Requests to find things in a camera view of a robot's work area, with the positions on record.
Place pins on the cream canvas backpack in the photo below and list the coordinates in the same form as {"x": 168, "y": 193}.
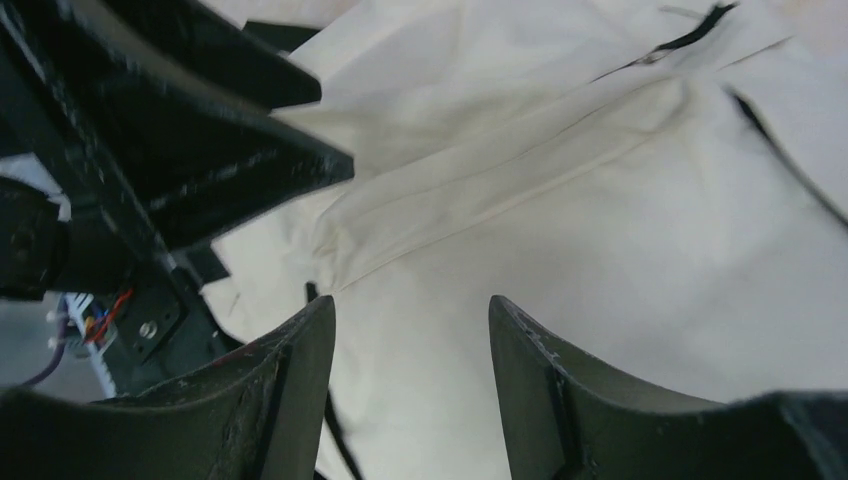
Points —
{"x": 682, "y": 216}

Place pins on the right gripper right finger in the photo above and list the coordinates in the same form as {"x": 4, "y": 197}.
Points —
{"x": 566, "y": 414}

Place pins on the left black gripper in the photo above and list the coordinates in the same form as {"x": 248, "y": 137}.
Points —
{"x": 150, "y": 158}

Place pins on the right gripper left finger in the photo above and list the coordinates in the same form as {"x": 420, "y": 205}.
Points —
{"x": 255, "y": 413}

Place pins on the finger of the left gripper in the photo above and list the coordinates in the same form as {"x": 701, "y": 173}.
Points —
{"x": 208, "y": 45}

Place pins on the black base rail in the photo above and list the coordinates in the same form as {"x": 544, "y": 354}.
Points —
{"x": 156, "y": 335}

